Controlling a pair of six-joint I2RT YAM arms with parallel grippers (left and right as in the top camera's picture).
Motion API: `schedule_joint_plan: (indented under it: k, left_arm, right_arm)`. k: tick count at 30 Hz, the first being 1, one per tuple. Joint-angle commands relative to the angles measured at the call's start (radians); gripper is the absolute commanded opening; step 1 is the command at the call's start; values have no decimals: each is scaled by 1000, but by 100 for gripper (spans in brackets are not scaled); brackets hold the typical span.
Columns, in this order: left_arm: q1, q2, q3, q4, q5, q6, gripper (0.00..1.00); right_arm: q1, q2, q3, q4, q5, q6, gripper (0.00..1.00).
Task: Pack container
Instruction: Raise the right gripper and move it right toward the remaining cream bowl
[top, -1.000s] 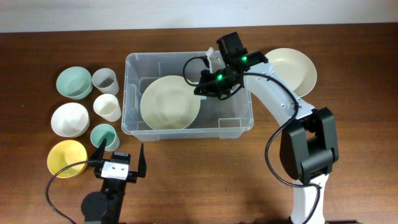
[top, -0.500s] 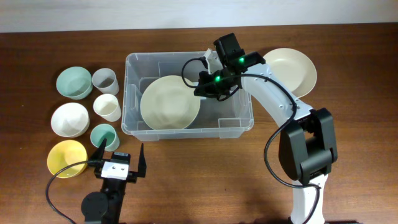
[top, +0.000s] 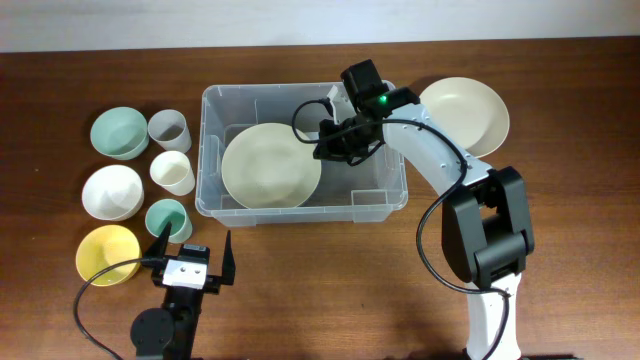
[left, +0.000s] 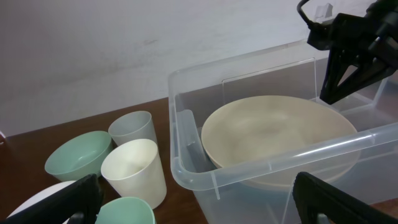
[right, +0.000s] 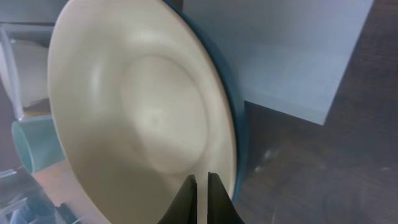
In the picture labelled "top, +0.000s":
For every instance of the yellow bowl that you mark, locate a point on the yellow bowl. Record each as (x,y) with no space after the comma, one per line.
(105,246)

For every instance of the cream cup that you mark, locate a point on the cream cup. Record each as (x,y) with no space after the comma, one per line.
(173,172)

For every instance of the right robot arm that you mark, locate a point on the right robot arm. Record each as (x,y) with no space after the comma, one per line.
(476,236)

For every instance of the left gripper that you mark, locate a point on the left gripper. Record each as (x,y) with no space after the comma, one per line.
(213,282)

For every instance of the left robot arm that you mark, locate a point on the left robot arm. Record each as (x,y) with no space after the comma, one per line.
(168,332)

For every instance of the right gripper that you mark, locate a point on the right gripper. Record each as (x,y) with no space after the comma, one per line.
(329,147)

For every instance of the white bowl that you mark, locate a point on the white bowl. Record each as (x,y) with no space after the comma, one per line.
(113,193)

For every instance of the clear plastic storage container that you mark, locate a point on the clear plastic storage container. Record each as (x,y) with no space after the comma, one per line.
(366,193)

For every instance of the beige plate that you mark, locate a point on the beige plate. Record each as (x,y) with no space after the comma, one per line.
(269,166)
(470,112)

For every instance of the green bowl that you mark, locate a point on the green bowl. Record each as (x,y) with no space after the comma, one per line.
(120,133)

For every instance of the green cup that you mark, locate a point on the green cup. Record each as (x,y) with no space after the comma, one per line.
(169,211)

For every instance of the grey cup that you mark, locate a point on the grey cup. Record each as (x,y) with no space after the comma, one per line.
(170,130)

